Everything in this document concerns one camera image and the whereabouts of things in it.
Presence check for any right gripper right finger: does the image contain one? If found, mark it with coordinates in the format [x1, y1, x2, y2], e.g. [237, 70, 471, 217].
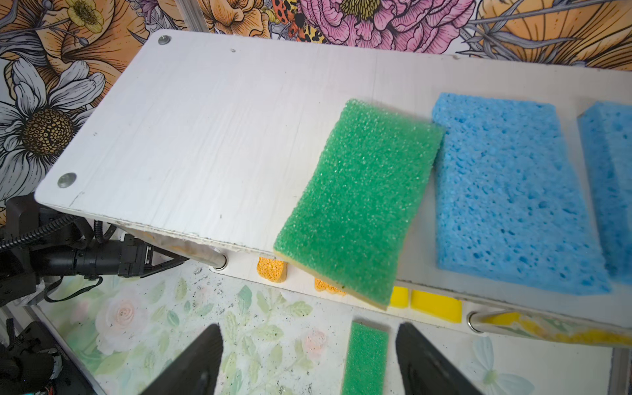
[395, 323, 482, 395]

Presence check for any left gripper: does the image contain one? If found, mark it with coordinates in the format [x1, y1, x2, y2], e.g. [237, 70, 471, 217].
[1, 194, 189, 306]

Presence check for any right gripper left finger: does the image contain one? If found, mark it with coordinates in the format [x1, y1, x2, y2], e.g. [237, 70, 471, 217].
[142, 324, 224, 395]

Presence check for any yellow sponge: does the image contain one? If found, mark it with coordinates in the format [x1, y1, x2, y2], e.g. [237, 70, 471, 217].
[389, 286, 411, 309]
[411, 291, 462, 324]

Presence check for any white two-tier shelf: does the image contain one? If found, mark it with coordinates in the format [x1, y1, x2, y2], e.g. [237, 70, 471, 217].
[34, 28, 632, 347]

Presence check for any green sponge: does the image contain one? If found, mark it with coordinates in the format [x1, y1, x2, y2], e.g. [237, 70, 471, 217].
[273, 100, 444, 309]
[341, 321, 389, 395]

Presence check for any blue sponge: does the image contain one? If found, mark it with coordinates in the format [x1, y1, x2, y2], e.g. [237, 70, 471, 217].
[578, 101, 631, 285]
[432, 93, 612, 296]

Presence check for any yellow sponge front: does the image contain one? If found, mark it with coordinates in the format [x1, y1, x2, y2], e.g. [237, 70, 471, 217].
[411, 291, 462, 324]

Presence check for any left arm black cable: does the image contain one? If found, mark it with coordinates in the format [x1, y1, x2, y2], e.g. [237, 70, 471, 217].
[0, 213, 117, 253]

